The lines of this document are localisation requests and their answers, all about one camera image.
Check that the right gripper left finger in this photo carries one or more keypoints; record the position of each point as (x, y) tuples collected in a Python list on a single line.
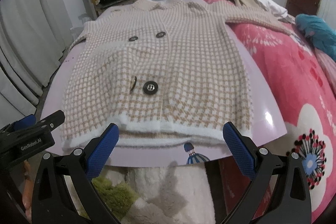
[(52, 202)]

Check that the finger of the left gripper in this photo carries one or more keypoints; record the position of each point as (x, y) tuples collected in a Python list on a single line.
[(52, 121), (23, 123)]

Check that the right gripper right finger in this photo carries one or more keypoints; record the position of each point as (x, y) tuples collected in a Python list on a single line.
[(290, 201)]

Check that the beige white houndstooth coat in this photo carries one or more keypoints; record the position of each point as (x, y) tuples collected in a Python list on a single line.
[(162, 69)]

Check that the person left hand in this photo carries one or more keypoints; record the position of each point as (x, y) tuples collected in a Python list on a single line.
[(27, 195)]

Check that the white curtain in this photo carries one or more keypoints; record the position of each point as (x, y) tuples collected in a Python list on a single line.
[(34, 36)]

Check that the fuzzy white green sleeve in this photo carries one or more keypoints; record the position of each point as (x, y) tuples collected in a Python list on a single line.
[(173, 194)]

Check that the pink floral blanket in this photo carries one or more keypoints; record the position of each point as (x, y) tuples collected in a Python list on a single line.
[(307, 105)]

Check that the teal garment on bed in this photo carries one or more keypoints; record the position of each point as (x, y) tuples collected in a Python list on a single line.
[(321, 35)]

